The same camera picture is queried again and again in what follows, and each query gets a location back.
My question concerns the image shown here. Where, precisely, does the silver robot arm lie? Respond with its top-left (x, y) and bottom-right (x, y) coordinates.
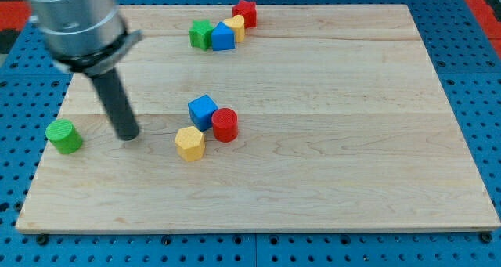
top-left (28, 0), bottom-right (142, 77)

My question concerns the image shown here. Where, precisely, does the blue cube block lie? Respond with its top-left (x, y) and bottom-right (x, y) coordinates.
top-left (187, 94), bottom-right (218, 132)

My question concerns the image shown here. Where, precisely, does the yellow hexagon block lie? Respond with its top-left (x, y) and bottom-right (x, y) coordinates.
top-left (175, 126), bottom-right (206, 162)

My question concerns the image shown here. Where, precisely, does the red cylinder block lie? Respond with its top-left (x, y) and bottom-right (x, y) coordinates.
top-left (211, 108), bottom-right (238, 143)

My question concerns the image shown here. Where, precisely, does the wooden board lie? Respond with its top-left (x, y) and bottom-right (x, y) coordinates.
top-left (16, 5), bottom-right (500, 235)

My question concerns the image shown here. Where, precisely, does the green star block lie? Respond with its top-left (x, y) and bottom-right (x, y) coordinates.
top-left (189, 20), bottom-right (214, 51)

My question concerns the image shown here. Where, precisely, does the yellow heart block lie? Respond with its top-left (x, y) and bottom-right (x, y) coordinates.
top-left (223, 15), bottom-right (245, 43)

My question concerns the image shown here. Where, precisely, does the red star block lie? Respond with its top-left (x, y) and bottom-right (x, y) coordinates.
top-left (232, 0), bottom-right (258, 28)

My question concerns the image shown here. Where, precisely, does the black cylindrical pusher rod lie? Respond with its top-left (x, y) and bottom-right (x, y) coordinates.
top-left (91, 68), bottom-right (139, 141)

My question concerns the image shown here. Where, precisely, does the green cylinder block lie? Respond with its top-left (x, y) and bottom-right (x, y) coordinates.
top-left (45, 119), bottom-right (83, 154)

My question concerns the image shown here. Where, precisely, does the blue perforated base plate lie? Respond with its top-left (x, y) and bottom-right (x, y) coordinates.
top-left (1, 0), bottom-right (500, 266)

